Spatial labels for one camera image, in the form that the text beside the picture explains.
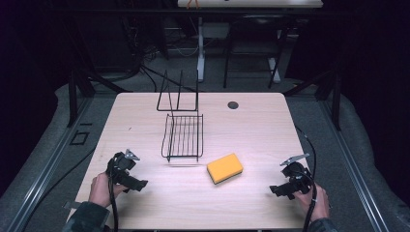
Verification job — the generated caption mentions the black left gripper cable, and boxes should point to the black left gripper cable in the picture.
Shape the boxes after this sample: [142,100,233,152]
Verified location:
[106,162,120,232]

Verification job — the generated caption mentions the white background desk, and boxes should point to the white background desk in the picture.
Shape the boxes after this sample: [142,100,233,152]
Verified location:
[177,0,324,83]

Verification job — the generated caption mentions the person's right hand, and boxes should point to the person's right hand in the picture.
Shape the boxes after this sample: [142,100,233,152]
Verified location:
[293,183,331,223]

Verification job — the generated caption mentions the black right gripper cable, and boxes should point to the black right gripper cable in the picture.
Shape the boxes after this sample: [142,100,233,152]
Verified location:
[294,126,319,232]

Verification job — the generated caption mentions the black wire rack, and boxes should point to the black wire rack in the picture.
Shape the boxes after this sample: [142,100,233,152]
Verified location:
[156,69,205,163]

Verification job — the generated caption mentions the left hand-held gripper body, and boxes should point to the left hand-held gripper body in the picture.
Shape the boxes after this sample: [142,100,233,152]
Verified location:
[105,148,141,186]

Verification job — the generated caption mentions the person's left hand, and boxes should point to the person's left hand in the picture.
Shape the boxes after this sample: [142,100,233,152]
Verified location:
[88,171,129,209]

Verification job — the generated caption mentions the aluminium floor rail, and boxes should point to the aluminium floor rail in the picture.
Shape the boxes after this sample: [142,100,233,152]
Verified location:
[5,96,95,232]
[318,98,390,232]

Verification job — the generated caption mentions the bundle of floor cables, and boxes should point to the bundle of floor cables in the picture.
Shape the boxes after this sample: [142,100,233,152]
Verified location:
[119,13,202,95]

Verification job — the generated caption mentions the black metal frame stand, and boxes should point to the black metal frame stand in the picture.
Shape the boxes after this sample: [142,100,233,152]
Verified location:
[282,66,343,132]
[66,68,133,129]

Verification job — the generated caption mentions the yellow sponge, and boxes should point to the yellow sponge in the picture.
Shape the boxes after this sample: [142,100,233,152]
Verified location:
[206,153,245,186]

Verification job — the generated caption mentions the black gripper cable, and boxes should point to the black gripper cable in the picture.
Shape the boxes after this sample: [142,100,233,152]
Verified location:
[294,126,319,232]
[106,162,120,232]

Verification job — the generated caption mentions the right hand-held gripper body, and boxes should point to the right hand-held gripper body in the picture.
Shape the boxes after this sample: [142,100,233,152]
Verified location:
[278,153,314,195]

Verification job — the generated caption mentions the black metal chair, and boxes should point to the black metal chair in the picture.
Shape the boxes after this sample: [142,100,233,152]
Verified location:
[222,13,293,90]

